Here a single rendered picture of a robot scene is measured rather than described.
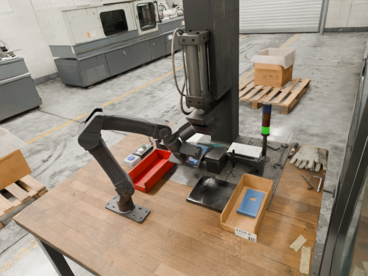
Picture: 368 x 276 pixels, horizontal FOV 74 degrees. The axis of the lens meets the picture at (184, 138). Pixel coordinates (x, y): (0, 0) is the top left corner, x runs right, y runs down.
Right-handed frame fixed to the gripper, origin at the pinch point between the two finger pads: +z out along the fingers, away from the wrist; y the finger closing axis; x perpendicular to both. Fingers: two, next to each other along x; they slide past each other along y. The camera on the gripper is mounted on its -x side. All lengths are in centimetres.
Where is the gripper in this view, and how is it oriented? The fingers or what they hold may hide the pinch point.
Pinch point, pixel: (187, 160)
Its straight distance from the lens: 109.1
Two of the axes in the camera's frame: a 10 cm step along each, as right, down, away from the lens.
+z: 3.4, 4.8, 8.1
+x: -8.7, -1.8, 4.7
